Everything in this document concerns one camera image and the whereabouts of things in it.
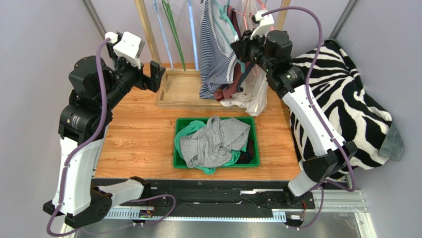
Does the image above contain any blue white striped tank top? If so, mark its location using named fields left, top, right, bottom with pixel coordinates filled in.
left=199, top=0, right=237, bottom=99

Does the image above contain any green tank top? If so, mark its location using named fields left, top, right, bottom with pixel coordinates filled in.
left=174, top=120, right=247, bottom=175

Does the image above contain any green plastic hanger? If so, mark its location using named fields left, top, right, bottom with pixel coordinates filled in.
left=161, top=0, right=186, bottom=71

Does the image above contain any light blue plastic hanger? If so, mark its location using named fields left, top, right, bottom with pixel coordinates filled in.
left=187, top=0, right=200, bottom=71

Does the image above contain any grey tank top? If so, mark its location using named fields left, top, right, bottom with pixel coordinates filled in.
left=180, top=116, right=250, bottom=168

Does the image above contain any navy tank top maroon trim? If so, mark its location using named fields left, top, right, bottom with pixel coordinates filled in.
left=235, top=139, right=255, bottom=165

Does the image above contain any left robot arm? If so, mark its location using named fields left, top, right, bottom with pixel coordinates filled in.
left=43, top=56, right=165, bottom=229

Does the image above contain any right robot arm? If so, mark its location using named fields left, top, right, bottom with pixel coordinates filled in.
left=230, top=30, right=358, bottom=199

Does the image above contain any pink plastic hanger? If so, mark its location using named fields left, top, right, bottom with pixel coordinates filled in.
left=234, top=0, right=267, bottom=17

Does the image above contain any teal plastic hanger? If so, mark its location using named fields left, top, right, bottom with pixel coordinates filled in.
left=211, top=0, right=246, bottom=73

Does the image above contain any maroon tank top dark trim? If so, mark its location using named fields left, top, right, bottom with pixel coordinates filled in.
left=214, top=3, right=255, bottom=101

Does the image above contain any wooden clothes rack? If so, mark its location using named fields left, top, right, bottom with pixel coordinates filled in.
left=132, top=0, right=293, bottom=111

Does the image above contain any green plastic tray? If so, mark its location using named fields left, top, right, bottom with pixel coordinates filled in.
left=173, top=117, right=260, bottom=169

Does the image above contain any zebra print blanket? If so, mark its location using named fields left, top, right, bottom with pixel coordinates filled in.
left=309, top=40, right=405, bottom=170

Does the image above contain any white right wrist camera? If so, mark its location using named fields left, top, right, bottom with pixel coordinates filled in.
left=250, top=10, right=274, bottom=40

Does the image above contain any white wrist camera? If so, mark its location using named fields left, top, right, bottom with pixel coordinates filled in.
left=105, top=32, right=145, bottom=69
left=250, top=10, right=274, bottom=40

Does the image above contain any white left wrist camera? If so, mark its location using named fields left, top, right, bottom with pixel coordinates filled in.
left=105, top=32, right=145, bottom=69

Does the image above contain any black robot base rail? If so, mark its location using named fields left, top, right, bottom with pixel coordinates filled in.
left=106, top=179, right=319, bottom=223

